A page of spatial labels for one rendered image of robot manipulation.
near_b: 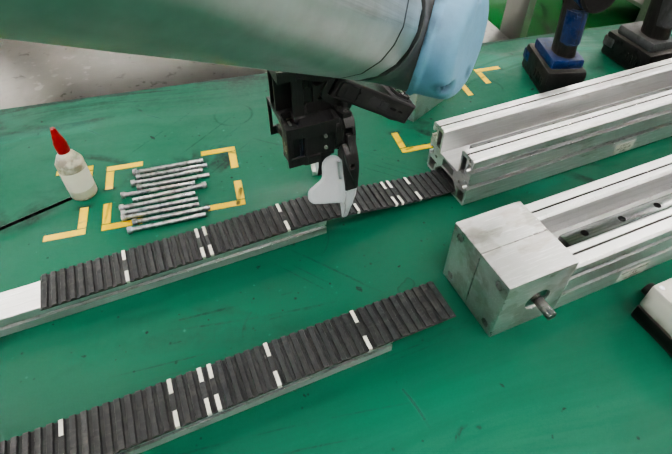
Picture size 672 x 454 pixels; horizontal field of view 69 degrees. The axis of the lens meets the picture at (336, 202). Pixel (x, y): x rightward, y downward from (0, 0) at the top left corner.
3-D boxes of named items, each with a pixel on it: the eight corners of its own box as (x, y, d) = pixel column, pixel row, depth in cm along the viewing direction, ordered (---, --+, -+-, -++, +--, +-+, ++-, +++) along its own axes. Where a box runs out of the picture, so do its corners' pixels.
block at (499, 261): (502, 355, 54) (525, 308, 47) (442, 272, 62) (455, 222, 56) (566, 327, 57) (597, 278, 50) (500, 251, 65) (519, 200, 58)
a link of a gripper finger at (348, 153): (334, 182, 61) (324, 115, 57) (347, 178, 61) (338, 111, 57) (349, 196, 57) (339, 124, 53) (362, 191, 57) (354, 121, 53)
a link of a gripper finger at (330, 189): (309, 226, 62) (297, 158, 57) (352, 212, 63) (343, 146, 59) (317, 236, 59) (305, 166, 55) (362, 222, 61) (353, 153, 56)
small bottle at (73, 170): (93, 181, 74) (63, 116, 66) (101, 194, 72) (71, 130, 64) (68, 191, 73) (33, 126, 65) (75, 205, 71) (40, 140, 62)
